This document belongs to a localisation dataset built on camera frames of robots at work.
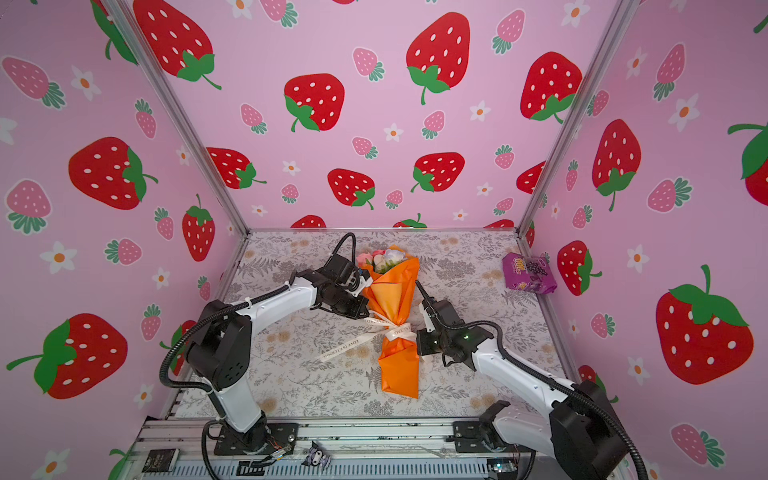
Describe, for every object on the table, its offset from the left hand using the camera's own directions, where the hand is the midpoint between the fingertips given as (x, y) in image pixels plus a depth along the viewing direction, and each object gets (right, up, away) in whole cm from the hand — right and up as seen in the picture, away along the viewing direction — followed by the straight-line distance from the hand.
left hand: (370, 313), depth 89 cm
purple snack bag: (+54, +11, +12) cm, 56 cm away
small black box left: (-48, -32, -19) cm, 61 cm away
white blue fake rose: (+7, +17, +14) cm, 23 cm away
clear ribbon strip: (+7, -4, -5) cm, 9 cm away
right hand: (+14, -6, -5) cm, 16 cm away
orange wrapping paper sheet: (+6, +6, +2) cm, 9 cm away
